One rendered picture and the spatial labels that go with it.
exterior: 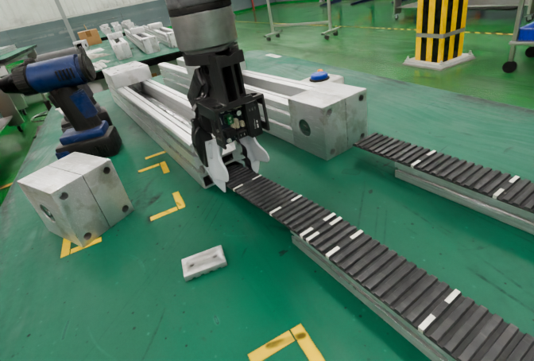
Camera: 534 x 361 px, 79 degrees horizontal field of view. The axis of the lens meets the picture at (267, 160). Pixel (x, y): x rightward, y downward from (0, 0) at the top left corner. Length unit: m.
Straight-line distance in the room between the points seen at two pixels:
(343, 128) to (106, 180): 0.38
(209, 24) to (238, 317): 0.31
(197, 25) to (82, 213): 0.30
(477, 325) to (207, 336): 0.23
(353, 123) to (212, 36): 0.29
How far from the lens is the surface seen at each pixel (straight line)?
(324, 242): 0.35
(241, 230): 0.44
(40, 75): 0.78
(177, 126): 0.59
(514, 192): 0.44
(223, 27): 0.40
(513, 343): 0.31
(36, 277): 0.53
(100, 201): 0.53
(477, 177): 0.45
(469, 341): 0.30
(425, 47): 3.87
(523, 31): 3.50
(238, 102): 0.40
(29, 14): 15.61
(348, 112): 0.55
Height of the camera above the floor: 1.06
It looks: 29 degrees down
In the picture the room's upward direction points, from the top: 11 degrees counter-clockwise
